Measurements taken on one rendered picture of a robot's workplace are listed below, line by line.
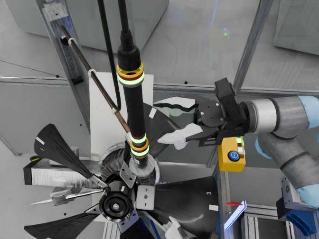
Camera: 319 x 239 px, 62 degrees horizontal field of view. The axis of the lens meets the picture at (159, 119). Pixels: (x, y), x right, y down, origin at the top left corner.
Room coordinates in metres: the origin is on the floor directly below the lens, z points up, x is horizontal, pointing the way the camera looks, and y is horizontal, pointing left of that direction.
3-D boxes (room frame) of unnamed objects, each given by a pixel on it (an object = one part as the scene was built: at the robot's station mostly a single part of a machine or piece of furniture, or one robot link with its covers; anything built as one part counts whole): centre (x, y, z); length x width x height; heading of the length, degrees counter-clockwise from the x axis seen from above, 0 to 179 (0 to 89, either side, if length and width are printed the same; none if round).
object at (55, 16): (0.85, 0.37, 1.54); 0.10 x 0.07 x 0.08; 31
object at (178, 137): (0.28, -0.04, 1.64); 0.09 x 0.03 x 0.06; 118
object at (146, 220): (0.32, 0.08, 0.91); 0.12 x 0.08 x 0.12; 176
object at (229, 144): (0.59, -0.33, 1.02); 0.16 x 0.10 x 0.11; 176
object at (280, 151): (0.34, -0.30, 1.54); 0.11 x 0.08 x 0.11; 22
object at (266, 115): (0.35, -0.22, 1.64); 0.08 x 0.05 x 0.08; 6
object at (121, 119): (0.58, 0.21, 1.54); 0.54 x 0.01 x 0.01; 31
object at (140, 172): (0.33, 0.05, 1.50); 0.09 x 0.07 x 0.10; 31
